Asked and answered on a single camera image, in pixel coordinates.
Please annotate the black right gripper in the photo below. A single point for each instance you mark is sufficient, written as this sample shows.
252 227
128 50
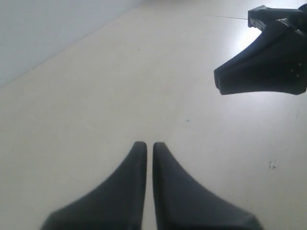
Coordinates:
276 61

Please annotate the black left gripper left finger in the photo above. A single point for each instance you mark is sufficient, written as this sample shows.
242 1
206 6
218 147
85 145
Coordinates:
116 204

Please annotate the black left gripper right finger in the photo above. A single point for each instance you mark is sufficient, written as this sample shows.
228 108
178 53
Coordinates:
181 203

